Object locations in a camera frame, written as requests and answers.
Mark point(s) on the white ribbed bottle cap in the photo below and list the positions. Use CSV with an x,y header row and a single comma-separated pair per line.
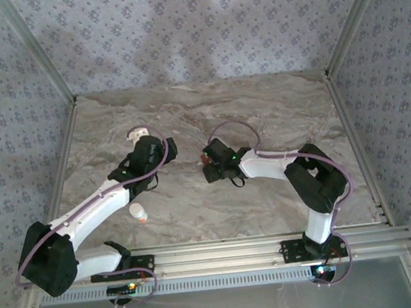
x,y
136,209

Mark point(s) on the white plastic pill bottle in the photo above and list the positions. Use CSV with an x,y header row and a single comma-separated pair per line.
x,y
143,218

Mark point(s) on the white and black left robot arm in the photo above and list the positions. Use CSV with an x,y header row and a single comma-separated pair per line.
x,y
87,216

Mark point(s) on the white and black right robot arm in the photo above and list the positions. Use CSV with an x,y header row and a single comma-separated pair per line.
x,y
265,168

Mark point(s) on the small circuit board green light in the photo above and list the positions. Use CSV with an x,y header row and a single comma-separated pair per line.
x,y
120,289
324,270

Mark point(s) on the aluminium table side rail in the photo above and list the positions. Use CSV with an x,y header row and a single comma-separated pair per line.
x,y
60,175

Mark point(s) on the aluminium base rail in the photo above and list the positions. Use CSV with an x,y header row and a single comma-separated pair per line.
x,y
219,254

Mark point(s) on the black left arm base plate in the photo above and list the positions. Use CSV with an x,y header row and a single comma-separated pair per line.
x,y
143,262

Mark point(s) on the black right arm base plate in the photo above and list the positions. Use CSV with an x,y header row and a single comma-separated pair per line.
x,y
291,249

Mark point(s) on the aluminium frame post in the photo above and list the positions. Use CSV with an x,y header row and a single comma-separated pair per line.
x,y
354,19
39,50

